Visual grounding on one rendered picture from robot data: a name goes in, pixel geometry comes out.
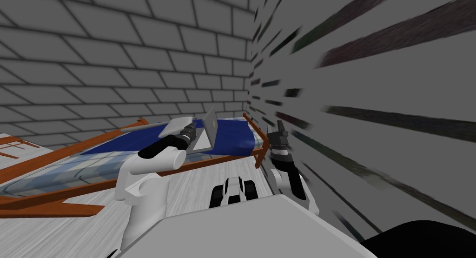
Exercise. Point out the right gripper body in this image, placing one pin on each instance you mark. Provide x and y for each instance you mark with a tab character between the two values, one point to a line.
279	142

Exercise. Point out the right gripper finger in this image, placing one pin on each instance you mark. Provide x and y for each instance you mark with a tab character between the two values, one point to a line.
282	127
269	131

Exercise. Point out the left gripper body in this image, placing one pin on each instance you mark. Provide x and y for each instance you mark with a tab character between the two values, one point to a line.
189	133

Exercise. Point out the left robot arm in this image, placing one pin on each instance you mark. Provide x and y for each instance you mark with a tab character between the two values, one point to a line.
148	187

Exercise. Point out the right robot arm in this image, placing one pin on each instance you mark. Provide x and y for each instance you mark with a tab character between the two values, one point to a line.
288	176

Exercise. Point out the white pillow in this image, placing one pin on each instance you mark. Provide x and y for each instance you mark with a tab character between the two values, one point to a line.
176	126

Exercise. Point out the grey open laptop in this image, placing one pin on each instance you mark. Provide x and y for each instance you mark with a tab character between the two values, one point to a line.
209	129

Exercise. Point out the wooden bed with blue blanket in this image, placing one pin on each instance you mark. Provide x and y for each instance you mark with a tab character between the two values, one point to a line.
230	139

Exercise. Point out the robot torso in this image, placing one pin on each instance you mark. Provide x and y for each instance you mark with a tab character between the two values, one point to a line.
241	232

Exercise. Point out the brown wooden frame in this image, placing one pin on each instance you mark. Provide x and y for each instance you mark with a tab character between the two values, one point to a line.
15	142

